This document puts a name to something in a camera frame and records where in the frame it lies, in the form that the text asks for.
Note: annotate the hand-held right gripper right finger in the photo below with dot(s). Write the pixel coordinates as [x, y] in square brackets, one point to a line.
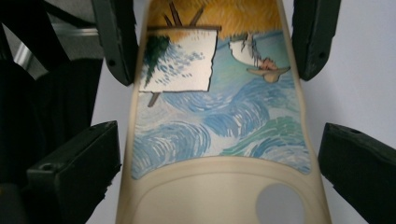
[364, 171]

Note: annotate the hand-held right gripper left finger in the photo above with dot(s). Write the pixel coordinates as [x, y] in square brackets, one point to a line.
[74, 174]

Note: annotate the beige painted-print phone case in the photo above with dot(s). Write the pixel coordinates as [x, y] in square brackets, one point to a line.
[218, 124]

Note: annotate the metal stand bar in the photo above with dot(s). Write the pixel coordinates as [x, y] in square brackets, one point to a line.
[77, 31]

